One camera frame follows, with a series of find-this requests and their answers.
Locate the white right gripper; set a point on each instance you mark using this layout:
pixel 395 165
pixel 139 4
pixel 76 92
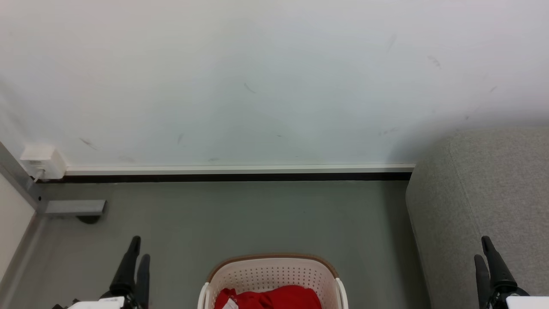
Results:
pixel 527 302

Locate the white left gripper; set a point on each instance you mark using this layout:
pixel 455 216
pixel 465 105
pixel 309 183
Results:
pixel 101 303

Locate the red garment with white bands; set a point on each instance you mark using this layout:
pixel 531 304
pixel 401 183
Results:
pixel 274 298

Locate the grey fabric sofa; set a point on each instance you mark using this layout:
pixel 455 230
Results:
pixel 484 206

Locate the black caster wheel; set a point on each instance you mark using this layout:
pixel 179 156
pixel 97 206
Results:
pixel 88 219

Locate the black baseboard strip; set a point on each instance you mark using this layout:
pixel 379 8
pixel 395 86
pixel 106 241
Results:
pixel 223 177

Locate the beige partition panel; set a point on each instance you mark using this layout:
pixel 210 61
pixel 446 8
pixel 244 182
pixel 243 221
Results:
pixel 13 223

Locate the cream perforated laundry basket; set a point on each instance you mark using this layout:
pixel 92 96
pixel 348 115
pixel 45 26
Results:
pixel 274 272

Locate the grey metal frame foot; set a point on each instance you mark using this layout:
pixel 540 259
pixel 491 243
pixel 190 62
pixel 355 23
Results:
pixel 75 207

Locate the white wall socket box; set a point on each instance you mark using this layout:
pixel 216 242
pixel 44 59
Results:
pixel 43 161

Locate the grey metal frame post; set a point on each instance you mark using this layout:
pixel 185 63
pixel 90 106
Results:
pixel 19 178

